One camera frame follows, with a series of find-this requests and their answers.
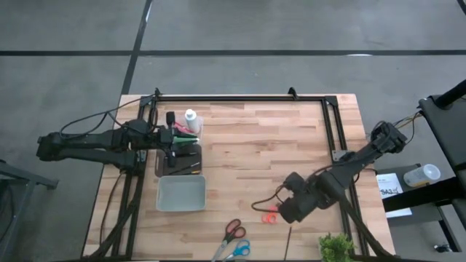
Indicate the thin brown paintbrush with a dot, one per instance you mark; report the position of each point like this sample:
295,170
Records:
289,244

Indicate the light grey plastic bin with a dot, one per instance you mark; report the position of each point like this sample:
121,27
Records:
182,193

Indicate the green paint bottle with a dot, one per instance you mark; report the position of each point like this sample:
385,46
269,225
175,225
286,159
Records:
185,140

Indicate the green potted plant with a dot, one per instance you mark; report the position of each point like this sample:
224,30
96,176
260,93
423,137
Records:
336,249

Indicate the white paper sheet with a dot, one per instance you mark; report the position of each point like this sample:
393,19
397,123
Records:
391,185

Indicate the small orange scissors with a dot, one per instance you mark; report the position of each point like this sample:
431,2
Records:
267,218

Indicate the black aluminium table frame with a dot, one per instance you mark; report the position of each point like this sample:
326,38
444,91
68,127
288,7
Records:
236,98

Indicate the dark grey side table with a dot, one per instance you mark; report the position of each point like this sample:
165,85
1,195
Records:
426,218

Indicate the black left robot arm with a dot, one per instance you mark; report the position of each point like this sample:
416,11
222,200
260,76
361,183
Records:
91,145

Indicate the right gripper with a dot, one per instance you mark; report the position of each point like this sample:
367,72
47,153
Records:
302,193

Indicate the grey metal table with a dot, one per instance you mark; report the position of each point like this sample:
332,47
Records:
22,174

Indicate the dark grey equipment panel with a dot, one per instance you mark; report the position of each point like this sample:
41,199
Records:
448,134

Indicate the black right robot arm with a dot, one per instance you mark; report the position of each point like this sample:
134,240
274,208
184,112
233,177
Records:
356,160

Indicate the dark grey plastic bin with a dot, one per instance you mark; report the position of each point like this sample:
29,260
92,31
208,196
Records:
162,169

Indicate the black round bar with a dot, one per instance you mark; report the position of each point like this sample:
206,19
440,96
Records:
451,95

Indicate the small black object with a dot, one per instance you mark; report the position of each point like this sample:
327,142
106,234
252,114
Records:
442,248

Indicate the translucent plastic jar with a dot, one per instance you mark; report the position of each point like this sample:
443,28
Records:
422,175

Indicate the red paint bottle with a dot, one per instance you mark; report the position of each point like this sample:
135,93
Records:
183,128

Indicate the silver mounting bracket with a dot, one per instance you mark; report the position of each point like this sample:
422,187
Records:
339,155
142,155

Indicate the white paint bottle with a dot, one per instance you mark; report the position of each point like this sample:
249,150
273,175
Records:
192,120

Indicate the black beam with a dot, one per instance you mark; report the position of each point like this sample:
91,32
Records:
418,196

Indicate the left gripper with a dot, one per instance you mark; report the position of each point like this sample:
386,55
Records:
169,142

